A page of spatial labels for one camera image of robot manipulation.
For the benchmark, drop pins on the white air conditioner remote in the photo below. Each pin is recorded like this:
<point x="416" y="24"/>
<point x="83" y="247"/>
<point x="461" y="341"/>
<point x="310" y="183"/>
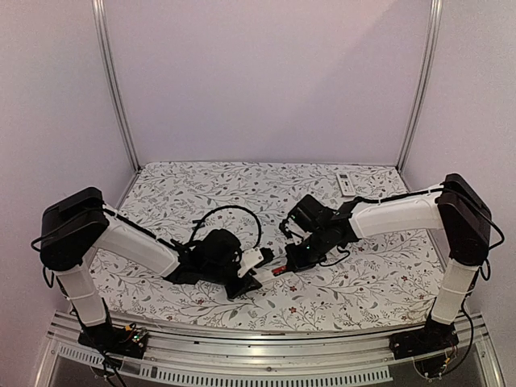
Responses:
<point x="345" y="185"/>

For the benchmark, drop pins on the red battery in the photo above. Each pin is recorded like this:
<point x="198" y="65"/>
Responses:
<point x="278" y="271"/>

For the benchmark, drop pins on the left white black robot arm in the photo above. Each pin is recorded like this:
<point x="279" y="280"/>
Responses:
<point x="83" y="222"/>

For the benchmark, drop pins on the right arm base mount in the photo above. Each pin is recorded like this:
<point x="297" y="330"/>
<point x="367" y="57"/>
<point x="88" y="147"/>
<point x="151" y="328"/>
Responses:
<point x="433" y="336"/>

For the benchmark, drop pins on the right aluminium frame post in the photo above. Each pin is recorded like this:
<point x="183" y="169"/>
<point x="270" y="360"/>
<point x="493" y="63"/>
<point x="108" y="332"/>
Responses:
<point x="431" y="42"/>

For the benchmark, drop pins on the left aluminium frame post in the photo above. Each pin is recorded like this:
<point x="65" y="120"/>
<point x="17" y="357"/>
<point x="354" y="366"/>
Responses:
<point x="101" y="26"/>

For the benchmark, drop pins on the long white remote control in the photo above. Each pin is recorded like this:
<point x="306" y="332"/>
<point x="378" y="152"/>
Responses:
<point x="265" y="276"/>

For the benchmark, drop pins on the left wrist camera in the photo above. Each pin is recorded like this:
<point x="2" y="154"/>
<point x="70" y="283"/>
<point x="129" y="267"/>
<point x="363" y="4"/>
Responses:
<point x="254" y="258"/>

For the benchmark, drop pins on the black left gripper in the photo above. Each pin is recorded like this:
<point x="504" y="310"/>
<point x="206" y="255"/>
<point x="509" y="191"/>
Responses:
<point x="235" y="292"/>

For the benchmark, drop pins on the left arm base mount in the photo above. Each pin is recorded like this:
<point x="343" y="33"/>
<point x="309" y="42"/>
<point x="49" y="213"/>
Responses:
<point x="106" y="338"/>

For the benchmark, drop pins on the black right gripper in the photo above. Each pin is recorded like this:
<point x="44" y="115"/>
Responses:
<point x="294" y="264"/>

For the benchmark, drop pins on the aluminium frame post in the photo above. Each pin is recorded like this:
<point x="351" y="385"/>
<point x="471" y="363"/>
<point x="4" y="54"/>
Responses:
<point x="431" y="42"/>
<point x="101" y="26"/>

